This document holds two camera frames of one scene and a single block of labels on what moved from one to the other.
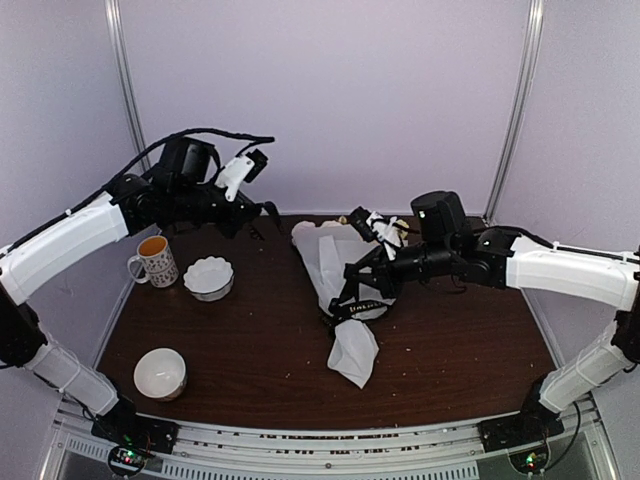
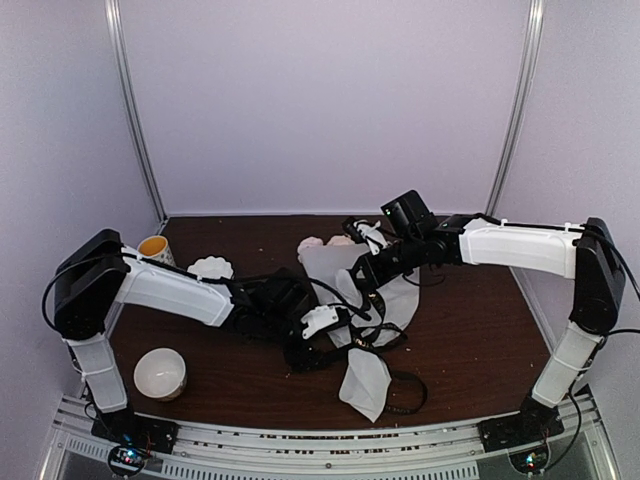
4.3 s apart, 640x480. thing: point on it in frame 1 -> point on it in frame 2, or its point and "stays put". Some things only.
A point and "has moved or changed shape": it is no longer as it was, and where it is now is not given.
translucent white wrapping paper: x=326 y=249 has moved or changed shape
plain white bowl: x=161 y=373 stays put
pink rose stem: x=330 y=223 -> x=340 y=240
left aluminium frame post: x=117 y=36 stays put
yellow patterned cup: x=159 y=262 stays put
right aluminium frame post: x=537 y=18 stays put
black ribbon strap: x=340 y=311 has moved or changed shape
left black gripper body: x=192 y=207 -> x=299 y=358
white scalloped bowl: x=209 y=279 stays put
